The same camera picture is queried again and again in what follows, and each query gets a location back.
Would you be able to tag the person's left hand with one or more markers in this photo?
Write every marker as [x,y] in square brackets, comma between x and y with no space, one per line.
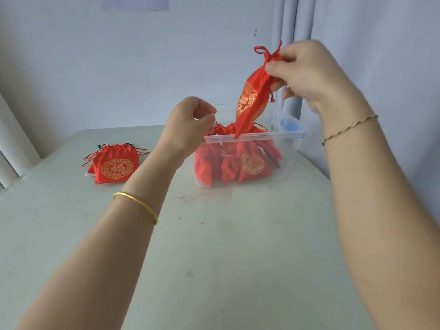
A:
[185,130]

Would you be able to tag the person's right hand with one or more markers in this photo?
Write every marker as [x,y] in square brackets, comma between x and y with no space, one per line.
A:
[316,75]

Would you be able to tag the clear plastic storage box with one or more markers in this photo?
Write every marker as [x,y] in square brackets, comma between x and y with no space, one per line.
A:
[292,147]

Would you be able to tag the person's left forearm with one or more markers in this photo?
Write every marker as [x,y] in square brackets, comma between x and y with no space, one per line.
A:
[89,271]

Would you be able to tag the person's right forearm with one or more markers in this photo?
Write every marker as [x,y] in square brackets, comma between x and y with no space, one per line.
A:
[388,219]

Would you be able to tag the grey curtain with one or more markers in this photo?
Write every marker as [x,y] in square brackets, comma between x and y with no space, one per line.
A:
[378,48]

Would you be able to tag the gold bangle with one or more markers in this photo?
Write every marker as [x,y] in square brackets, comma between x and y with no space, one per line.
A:
[137,201]

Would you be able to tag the white paper sheet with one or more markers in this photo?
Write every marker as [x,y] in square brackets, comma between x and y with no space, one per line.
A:
[134,1]

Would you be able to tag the white vertical blinds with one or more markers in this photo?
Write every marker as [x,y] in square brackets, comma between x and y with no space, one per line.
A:
[13,144]

